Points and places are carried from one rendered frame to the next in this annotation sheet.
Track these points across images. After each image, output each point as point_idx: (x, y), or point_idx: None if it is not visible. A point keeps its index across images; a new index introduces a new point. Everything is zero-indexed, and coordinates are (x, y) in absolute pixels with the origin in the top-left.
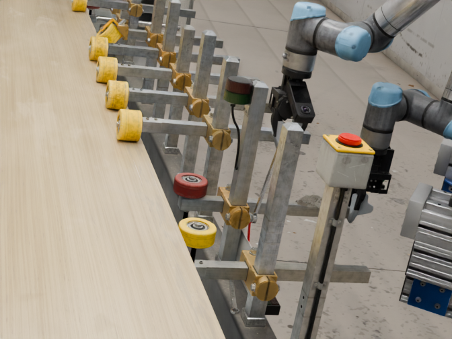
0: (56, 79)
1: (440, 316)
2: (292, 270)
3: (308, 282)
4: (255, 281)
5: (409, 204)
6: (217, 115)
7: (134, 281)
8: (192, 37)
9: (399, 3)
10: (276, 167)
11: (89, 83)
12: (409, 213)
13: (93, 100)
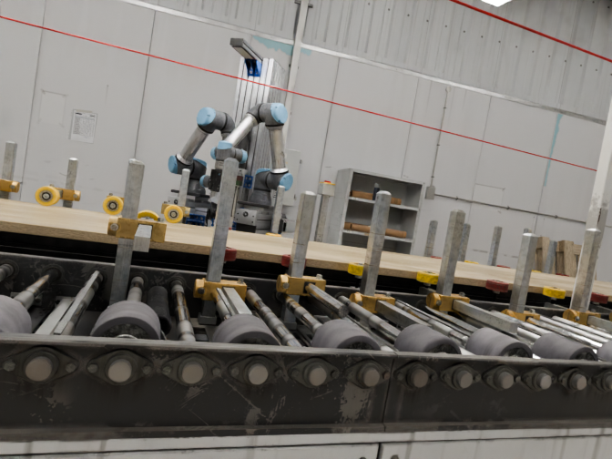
0: (40, 208)
1: None
2: None
3: (321, 230)
4: None
5: (256, 213)
6: (185, 199)
7: (326, 245)
8: (77, 165)
9: (237, 139)
10: (280, 203)
11: (49, 207)
12: (256, 216)
13: (96, 213)
